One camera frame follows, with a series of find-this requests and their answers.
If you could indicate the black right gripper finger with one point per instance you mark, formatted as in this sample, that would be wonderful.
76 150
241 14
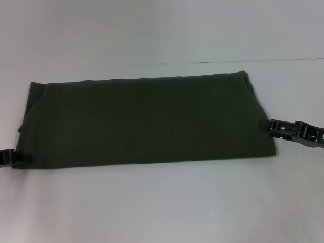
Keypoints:
308 144
291 127

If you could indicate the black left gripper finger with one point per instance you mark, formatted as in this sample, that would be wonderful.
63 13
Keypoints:
17 157
6 165

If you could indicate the dark green FREE print t-shirt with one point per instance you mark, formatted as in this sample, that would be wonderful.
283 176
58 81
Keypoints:
146 121

